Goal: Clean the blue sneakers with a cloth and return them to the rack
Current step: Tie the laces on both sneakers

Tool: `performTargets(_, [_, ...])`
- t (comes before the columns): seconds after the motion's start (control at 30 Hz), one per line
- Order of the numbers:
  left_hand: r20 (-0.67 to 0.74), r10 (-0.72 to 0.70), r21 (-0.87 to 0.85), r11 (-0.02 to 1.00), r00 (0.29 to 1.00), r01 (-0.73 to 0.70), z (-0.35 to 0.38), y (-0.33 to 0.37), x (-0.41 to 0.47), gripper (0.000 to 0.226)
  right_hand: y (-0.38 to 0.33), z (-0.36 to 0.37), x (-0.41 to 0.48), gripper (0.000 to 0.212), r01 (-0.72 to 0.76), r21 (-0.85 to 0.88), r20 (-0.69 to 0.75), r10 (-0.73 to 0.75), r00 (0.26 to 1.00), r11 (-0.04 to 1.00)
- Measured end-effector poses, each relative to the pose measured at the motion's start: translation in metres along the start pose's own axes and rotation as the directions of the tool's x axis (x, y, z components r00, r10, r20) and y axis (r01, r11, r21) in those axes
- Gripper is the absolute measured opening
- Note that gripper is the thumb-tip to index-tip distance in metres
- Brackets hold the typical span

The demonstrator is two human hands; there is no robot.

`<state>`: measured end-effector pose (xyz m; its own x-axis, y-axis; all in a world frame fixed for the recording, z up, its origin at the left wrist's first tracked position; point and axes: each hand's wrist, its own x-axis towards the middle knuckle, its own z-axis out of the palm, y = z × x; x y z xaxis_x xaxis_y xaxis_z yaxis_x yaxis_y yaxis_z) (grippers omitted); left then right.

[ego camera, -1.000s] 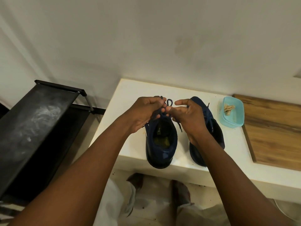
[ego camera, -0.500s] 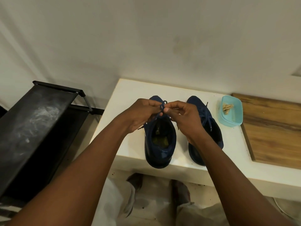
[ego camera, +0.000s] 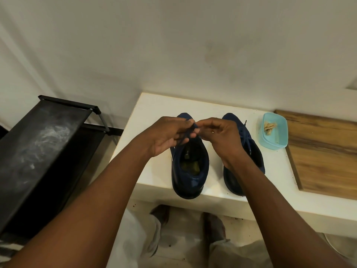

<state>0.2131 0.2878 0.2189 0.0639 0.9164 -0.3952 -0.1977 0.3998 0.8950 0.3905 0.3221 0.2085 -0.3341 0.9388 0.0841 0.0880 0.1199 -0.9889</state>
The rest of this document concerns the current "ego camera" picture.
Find person's left hand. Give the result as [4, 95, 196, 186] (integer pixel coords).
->
[149, 116, 200, 159]

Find person's right hand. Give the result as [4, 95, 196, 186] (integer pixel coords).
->
[195, 117, 249, 171]

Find beige cleaning cloth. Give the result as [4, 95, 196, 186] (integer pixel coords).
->
[263, 122, 278, 136]

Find black shoe rack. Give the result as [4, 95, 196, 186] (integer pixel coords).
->
[0, 95, 125, 243]

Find person's left forearm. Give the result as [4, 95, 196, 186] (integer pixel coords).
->
[5, 142, 156, 268]

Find person's right forearm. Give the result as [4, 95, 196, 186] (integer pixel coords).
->
[227, 156, 349, 268]

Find person's left foot grey sock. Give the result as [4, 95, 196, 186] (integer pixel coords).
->
[149, 204, 171, 227]

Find person's foot grey sock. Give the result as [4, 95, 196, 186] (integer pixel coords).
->
[200, 212, 227, 244]
[149, 204, 171, 227]

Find person's right foot grey sock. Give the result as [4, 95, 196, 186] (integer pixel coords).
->
[200, 212, 227, 244]

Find light blue plastic container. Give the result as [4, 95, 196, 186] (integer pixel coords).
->
[261, 112, 289, 151]

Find brown wooden board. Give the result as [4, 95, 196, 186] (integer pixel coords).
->
[274, 109, 357, 201]

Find white shorts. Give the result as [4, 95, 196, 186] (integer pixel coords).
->
[107, 210, 275, 268]

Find white floor cable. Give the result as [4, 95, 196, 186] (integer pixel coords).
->
[323, 233, 357, 261]

